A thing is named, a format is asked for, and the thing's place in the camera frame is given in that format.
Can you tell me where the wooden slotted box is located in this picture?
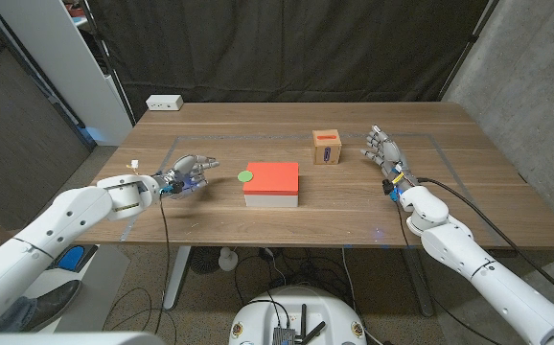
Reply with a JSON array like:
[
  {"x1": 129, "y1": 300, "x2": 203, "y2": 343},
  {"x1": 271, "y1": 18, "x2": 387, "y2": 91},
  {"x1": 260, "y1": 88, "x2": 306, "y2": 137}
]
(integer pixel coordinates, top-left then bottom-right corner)
[{"x1": 312, "y1": 128, "x2": 343, "y2": 166}]

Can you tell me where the grey electronics module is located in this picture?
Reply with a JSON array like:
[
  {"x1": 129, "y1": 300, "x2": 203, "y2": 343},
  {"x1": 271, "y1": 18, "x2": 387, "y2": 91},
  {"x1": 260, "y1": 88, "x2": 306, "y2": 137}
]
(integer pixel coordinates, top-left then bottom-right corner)
[{"x1": 271, "y1": 326, "x2": 297, "y2": 345}]

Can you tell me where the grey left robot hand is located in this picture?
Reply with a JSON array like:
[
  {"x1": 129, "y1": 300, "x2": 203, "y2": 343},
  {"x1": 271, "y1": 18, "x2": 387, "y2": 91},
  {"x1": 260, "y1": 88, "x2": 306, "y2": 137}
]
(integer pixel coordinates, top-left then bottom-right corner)
[{"x1": 154, "y1": 153, "x2": 220, "y2": 200}]

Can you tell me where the white table leg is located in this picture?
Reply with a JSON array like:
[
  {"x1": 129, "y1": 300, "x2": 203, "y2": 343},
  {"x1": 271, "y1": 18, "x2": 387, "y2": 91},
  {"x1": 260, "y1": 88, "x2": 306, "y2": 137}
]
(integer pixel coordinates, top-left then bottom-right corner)
[{"x1": 163, "y1": 245, "x2": 192, "y2": 311}]

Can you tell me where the white power outlet box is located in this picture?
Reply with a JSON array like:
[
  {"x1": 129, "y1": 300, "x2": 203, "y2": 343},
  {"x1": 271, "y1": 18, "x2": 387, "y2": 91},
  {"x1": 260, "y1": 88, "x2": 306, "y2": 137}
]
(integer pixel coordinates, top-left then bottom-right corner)
[{"x1": 145, "y1": 94, "x2": 184, "y2": 112}]

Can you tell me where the small white round stand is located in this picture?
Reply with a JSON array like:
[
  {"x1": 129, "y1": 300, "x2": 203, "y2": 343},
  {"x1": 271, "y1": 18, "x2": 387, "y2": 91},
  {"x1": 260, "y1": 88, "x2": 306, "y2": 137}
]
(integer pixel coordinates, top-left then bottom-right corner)
[{"x1": 218, "y1": 246, "x2": 240, "y2": 272}]

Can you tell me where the person leg in jeans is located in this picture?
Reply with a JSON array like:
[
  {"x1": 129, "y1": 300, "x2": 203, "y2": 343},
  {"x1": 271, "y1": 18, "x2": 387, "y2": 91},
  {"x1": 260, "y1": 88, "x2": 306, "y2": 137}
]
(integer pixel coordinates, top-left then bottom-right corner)
[{"x1": 0, "y1": 295, "x2": 38, "y2": 334}]

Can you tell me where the white cabinet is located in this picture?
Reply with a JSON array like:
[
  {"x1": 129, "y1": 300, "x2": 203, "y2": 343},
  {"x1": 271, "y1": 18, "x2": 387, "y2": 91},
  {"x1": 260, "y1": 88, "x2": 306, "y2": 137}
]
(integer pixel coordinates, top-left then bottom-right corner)
[{"x1": 0, "y1": 0, "x2": 133, "y2": 147}]

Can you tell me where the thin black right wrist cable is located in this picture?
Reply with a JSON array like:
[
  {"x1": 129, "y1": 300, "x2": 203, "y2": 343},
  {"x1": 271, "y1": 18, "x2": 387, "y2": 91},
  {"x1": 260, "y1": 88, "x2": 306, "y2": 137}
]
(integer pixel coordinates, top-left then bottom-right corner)
[{"x1": 394, "y1": 196, "x2": 504, "y2": 345}]

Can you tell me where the red topped white block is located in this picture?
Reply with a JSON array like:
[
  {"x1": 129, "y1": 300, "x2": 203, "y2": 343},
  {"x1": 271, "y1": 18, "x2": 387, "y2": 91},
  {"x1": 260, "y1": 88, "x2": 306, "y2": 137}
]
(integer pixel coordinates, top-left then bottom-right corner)
[{"x1": 242, "y1": 161, "x2": 301, "y2": 209}]

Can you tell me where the grey table leg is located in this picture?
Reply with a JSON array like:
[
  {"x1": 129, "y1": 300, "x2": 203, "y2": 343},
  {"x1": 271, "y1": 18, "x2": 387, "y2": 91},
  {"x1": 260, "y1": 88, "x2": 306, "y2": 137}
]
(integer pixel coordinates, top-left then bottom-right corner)
[{"x1": 401, "y1": 246, "x2": 435, "y2": 317}]

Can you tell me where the white floor cable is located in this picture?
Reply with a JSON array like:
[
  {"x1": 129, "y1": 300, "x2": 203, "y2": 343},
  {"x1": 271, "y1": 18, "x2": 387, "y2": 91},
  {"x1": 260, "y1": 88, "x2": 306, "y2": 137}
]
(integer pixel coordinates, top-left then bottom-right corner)
[{"x1": 340, "y1": 246, "x2": 383, "y2": 345}]

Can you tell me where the black leather shoe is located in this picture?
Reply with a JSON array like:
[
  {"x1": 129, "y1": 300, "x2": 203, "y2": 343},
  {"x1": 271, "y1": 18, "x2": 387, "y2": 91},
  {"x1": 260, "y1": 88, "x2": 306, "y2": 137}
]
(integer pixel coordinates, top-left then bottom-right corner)
[{"x1": 27, "y1": 280, "x2": 82, "y2": 332}]

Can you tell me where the thin black left wrist cable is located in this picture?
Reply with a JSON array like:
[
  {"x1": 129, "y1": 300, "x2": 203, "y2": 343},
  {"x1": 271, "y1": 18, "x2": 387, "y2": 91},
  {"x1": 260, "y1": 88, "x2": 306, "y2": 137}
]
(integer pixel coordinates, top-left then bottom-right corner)
[{"x1": 153, "y1": 193, "x2": 172, "y2": 335}]

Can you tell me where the black round fan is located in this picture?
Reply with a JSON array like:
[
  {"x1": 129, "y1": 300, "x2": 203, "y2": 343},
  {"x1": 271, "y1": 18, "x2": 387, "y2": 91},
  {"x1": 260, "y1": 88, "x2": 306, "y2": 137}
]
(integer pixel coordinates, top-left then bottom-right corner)
[{"x1": 189, "y1": 246, "x2": 220, "y2": 275}]

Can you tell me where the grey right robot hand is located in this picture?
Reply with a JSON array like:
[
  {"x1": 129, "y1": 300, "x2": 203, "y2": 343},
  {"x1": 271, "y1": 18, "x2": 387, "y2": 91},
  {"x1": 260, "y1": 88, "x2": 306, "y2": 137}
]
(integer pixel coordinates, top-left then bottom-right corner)
[{"x1": 359, "y1": 125, "x2": 420, "y2": 193}]

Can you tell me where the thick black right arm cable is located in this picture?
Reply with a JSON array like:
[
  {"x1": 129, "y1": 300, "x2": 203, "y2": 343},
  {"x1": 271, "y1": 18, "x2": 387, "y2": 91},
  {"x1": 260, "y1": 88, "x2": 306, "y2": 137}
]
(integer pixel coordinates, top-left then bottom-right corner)
[{"x1": 416, "y1": 176, "x2": 554, "y2": 311}]

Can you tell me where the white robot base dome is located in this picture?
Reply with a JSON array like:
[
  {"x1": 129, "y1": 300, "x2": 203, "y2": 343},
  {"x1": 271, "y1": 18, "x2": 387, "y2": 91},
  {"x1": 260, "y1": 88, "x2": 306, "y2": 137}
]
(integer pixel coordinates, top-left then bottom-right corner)
[{"x1": 228, "y1": 286, "x2": 368, "y2": 345}]

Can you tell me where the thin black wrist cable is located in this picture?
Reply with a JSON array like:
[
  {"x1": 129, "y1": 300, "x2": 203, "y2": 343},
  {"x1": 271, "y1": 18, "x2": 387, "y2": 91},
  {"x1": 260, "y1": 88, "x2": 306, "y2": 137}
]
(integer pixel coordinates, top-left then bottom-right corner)
[
  {"x1": 394, "y1": 196, "x2": 504, "y2": 345},
  {"x1": 153, "y1": 193, "x2": 172, "y2": 335}
]

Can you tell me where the black backdrop stand pole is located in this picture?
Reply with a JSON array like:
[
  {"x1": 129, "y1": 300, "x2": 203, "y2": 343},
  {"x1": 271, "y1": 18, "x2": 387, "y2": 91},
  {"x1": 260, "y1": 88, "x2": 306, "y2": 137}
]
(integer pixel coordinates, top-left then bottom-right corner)
[
  {"x1": 80, "y1": 0, "x2": 137, "y2": 126},
  {"x1": 437, "y1": 0, "x2": 501, "y2": 102}
]

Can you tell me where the black curtain backdrop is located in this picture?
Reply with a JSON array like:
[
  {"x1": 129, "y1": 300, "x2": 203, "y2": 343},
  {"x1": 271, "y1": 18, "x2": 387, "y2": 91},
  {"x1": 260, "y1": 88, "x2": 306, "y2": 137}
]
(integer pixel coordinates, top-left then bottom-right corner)
[{"x1": 87, "y1": 0, "x2": 492, "y2": 121}]

